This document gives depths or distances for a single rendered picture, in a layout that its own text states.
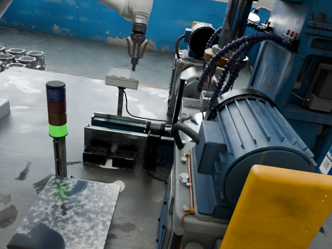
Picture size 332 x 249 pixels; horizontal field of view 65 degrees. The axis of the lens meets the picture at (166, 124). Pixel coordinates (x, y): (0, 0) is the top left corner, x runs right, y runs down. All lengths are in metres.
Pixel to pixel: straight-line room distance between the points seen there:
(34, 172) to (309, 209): 1.01
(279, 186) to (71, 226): 0.60
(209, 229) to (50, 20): 6.92
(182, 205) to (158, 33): 6.20
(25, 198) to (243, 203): 0.84
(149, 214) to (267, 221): 0.64
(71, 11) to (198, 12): 2.99
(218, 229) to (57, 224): 0.47
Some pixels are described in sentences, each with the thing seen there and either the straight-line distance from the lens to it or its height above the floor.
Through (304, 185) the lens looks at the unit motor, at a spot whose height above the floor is 1.34.
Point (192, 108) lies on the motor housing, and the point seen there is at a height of 1.09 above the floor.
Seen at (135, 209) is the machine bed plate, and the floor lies 0.80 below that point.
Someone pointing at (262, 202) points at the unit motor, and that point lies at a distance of 0.41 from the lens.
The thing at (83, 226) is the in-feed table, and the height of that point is 0.92.
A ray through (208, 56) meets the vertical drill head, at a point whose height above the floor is 1.32.
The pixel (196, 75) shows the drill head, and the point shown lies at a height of 1.16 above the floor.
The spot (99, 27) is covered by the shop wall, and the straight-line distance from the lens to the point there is 6.85.
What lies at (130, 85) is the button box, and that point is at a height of 1.05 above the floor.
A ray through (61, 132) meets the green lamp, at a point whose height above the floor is 1.05.
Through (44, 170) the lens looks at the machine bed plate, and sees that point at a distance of 1.20.
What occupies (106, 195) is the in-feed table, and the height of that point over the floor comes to 0.92.
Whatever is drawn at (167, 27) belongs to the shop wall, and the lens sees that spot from 6.60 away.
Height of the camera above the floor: 1.55
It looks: 29 degrees down
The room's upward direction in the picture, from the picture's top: 10 degrees clockwise
